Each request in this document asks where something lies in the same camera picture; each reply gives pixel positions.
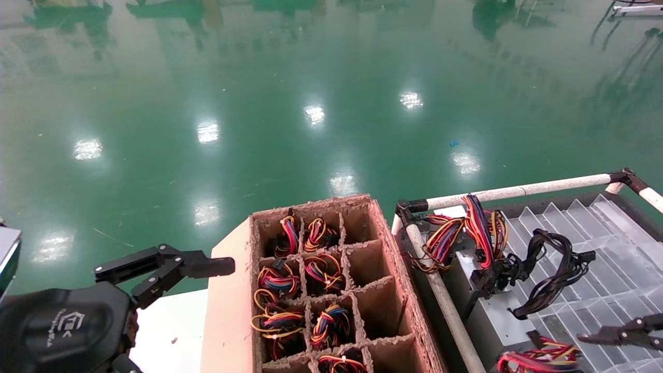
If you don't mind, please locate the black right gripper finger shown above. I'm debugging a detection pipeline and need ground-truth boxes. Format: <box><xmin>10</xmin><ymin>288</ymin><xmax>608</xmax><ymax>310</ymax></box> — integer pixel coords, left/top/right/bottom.
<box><xmin>578</xmin><ymin>313</ymin><xmax>663</xmax><ymax>340</ymax></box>
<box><xmin>580</xmin><ymin>337</ymin><xmax>663</xmax><ymax>351</ymax></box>

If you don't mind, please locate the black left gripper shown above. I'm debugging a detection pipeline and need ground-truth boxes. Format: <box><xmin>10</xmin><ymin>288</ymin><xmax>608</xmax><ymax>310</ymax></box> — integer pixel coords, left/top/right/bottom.
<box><xmin>0</xmin><ymin>245</ymin><xmax>236</xmax><ymax>373</ymax></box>

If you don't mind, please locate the power supply with black cables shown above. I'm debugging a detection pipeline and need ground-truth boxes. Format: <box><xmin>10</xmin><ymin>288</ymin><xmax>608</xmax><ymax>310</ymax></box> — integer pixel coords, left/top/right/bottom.
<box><xmin>408</xmin><ymin>194</ymin><xmax>596</xmax><ymax>371</ymax></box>

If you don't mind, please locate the power supply with coloured wires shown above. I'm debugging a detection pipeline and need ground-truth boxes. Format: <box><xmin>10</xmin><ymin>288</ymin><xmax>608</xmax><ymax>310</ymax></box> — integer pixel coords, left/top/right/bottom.
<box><xmin>305</xmin><ymin>252</ymin><xmax>347</xmax><ymax>295</ymax></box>
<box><xmin>303</xmin><ymin>218</ymin><xmax>340</xmax><ymax>253</ymax></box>
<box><xmin>496</xmin><ymin>336</ymin><xmax>583</xmax><ymax>373</ymax></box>
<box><xmin>272</xmin><ymin>210</ymin><xmax>301</xmax><ymax>258</ymax></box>
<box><xmin>257</xmin><ymin>258</ymin><xmax>302</xmax><ymax>298</ymax></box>
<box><xmin>311</xmin><ymin>304</ymin><xmax>353</xmax><ymax>349</ymax></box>
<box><xmin>252</xmin><ymin>288</ymin><xmax>307</xmax><ymax>358</ymax></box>
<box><xmin>317</xmin><ymin>348</ymin><xmax>369</xmax><ymax>373</ymax></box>

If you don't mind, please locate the black pipe corner joint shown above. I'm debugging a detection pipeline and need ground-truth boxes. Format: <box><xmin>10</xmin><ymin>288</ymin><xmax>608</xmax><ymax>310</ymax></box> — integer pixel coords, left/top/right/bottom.
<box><xmin>395</xmin><ymin>198</ymin><xmax>430</xmax><ymax>226</ymax></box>
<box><xmin>609</xmin><ymin>167</ymin><xmax>651</xmax><ymax>195</ymax></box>

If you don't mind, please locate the clear ridged plastic tray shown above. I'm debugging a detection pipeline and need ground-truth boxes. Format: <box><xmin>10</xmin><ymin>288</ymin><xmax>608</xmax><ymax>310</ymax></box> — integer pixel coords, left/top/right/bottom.
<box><xmin>505</xmin><ymin>194</ymin><xmax>663</xmax><ymax>373</ymax></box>

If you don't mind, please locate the white metal frame bar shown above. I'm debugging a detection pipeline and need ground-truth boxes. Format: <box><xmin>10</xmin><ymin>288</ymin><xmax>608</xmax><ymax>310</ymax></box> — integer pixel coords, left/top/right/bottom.
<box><xmin>611</xmin><ymin>3</ymin><xmax>663</xmax><ymax>17</ymax></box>

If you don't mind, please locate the brown cardboard divider box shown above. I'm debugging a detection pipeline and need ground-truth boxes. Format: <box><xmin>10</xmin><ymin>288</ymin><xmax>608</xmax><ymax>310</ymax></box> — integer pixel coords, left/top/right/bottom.
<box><xmin>201</xmin><ymin>194</ymin><xmax>450</xmax><ymax>373</ymax></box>

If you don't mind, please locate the black plastic bin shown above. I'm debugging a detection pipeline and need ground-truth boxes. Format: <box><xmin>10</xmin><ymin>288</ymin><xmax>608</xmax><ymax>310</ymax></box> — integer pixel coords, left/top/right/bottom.
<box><xmin>401</xmin><ymin>191</ymin><xmax>663</xmax><ymax>373</ymax></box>

